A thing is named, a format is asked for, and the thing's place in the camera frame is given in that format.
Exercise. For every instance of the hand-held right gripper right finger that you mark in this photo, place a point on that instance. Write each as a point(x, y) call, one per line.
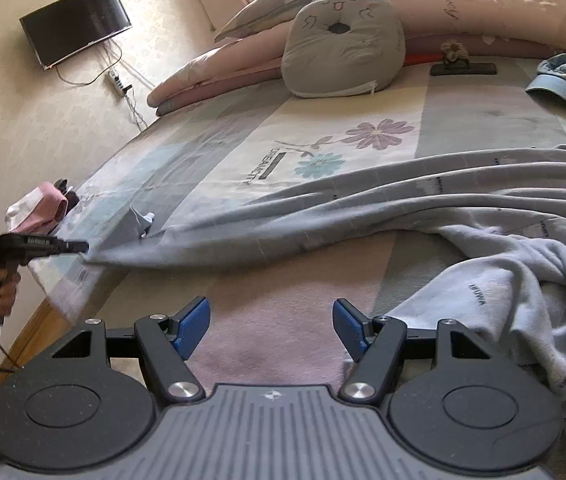
point(348, 327)

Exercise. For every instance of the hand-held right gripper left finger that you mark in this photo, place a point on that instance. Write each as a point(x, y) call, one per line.
point(193, 327)

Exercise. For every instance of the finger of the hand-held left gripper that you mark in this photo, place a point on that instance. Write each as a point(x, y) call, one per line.
point(70, 247)

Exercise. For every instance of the grey printed pants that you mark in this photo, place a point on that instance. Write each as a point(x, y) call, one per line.
point(413, 210)

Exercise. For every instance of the pink cloth pile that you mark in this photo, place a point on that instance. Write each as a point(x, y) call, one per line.
point(43, 207)

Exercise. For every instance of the white power strip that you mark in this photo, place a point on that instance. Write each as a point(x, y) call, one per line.
point(117, 82)

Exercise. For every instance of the grey cat cushion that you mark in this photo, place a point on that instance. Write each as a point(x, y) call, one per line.
point(343, 55)

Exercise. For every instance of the grey pillow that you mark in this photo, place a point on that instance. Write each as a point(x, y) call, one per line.
point(288, 5)

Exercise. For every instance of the pink folded quilt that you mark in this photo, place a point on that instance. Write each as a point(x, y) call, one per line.
point(503, 15)

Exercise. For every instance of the black wall television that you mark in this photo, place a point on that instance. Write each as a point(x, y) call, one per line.
point(75, 25)

